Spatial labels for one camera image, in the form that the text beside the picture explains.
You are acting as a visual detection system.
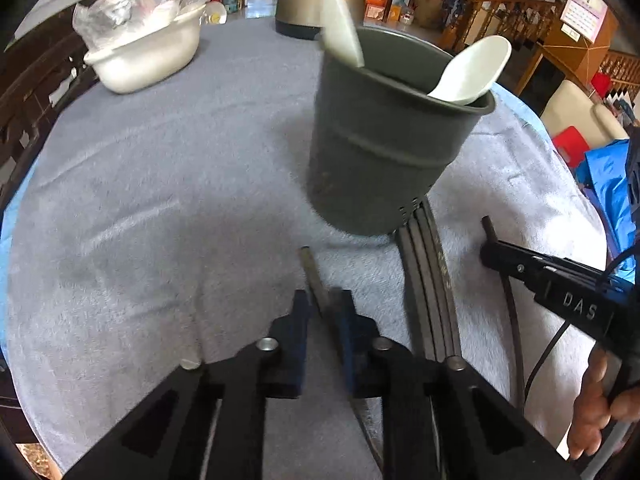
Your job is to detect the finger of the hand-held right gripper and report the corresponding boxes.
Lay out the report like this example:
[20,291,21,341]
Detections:
[479,240,551,287]

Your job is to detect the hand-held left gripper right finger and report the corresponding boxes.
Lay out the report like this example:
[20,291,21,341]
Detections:
[332,287,581,480]

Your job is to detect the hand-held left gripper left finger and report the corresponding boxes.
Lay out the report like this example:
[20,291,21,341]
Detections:
[65,289,312,480]

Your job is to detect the dark chopstick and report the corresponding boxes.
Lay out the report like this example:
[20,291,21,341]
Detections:
[406,214,443,361]
[416,206,452,360]
[395,225,436,361]
[424,201,459,359]
[481,215,528,408]
[298,246,386,471]

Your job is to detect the grey utensil holder cup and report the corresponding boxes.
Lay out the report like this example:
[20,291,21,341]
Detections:
[305,25,497,237]

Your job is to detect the person's right hand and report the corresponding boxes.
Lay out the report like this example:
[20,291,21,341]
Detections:
[567,346,640,461]

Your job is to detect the blue cloth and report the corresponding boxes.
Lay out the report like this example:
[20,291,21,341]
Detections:
[575,137,636,271]

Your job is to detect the red plastic stool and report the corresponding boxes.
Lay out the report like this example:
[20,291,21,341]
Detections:
[554,126,587,167]

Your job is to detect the light blue tablecloth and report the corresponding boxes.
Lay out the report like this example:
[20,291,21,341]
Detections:
[0,82,556,376]

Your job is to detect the cream chair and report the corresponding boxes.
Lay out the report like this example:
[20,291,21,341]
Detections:
[540,80,631,146]

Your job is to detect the white spoon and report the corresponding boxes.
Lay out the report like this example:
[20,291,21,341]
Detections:
[320,0,366,69]
[426,36,513,106]

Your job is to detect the grey towel cloth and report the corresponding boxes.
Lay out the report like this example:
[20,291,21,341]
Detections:
[2,12,621,480]

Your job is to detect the wooden stair railing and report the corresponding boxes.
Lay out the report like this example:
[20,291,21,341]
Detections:
[440,0,640,91]

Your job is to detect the white plastic basin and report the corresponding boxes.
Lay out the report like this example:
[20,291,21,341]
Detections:
[83,0,208,95]

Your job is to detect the small white fan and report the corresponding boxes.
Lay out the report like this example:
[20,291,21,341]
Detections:
[202,0,228,26]

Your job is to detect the steel kettle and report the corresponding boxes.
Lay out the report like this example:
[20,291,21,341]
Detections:
[274,0,368,41]

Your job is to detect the dark carved wooden sideboard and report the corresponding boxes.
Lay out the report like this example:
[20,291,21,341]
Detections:
[0,35,98,211]

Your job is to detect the clear plastic bag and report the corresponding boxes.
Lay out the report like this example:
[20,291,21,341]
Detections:
[72,0,193,51]

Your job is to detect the black cable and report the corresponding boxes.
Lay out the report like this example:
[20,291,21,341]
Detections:
[522,321,573,411]

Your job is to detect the wall calendar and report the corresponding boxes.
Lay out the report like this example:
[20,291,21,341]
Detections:
[560,0,608,43]

